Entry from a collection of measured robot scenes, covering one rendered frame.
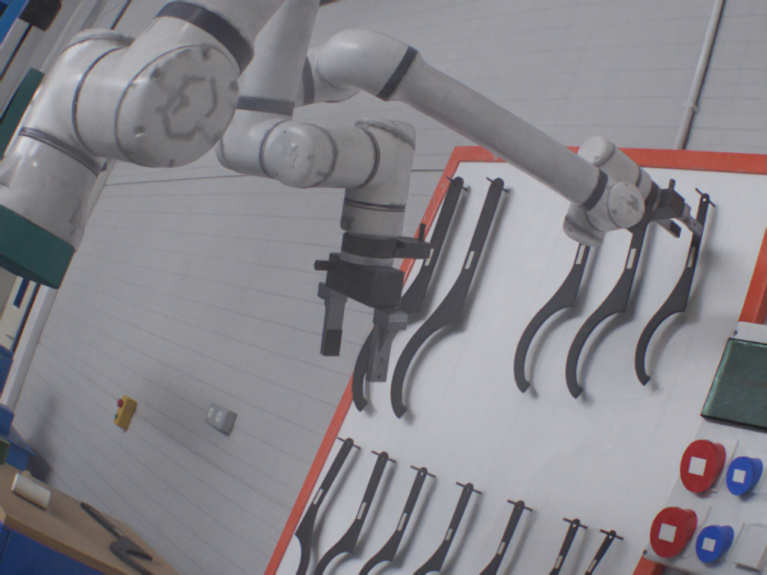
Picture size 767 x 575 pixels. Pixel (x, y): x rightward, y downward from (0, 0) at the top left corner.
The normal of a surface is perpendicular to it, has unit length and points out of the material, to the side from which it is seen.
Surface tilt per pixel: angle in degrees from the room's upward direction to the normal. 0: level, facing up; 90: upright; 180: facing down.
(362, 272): 113
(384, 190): 105
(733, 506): 90
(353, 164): 91
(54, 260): 90
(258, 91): 109
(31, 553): 90
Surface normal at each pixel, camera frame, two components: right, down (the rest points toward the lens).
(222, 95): 0.74, 0.31
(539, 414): -0.76, -0.42
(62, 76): -0.54, -0.37
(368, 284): -0.84, -0.03
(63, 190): 0.77, -0.17
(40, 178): 0.43, -0.36
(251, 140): -0.62, -0.12
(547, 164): 0.04, 0.34
